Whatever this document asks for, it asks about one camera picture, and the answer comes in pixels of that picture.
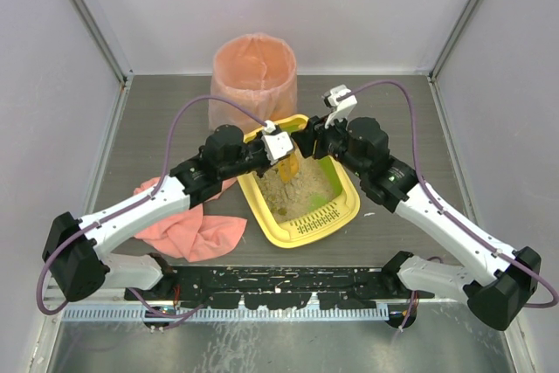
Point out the white slotted cable duct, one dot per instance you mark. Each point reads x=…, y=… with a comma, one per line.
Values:
x=124, y=313

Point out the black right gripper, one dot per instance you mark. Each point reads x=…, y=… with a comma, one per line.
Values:
x=308, y=136

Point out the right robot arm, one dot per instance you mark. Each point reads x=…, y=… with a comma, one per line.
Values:
x=493, y=279

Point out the bin with pink bag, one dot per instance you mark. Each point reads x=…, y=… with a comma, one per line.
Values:
x=259, y=73

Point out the orange litter scoop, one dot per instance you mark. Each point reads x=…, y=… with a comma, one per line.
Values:
x=288, y=167

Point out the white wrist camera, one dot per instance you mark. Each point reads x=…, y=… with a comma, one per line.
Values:
x=341, y=103
x=278, y=144

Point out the pink cloth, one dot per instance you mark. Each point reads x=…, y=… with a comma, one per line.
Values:
x=194, y=236

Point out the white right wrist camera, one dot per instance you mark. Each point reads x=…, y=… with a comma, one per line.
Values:
x=341, y=103

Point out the yellow green litter box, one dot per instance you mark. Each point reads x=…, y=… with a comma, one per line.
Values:
x=313, y=226

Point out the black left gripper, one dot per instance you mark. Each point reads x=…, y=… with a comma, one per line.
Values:
x=259, y=153

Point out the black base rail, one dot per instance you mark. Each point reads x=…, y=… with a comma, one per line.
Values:
x=274, y=288

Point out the beige cat litter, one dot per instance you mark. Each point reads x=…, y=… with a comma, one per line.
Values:
x=307, y=191

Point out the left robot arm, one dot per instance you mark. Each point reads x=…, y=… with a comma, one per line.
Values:
x=77, y=250

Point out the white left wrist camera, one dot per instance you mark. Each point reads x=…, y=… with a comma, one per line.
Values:
x=278, y=144

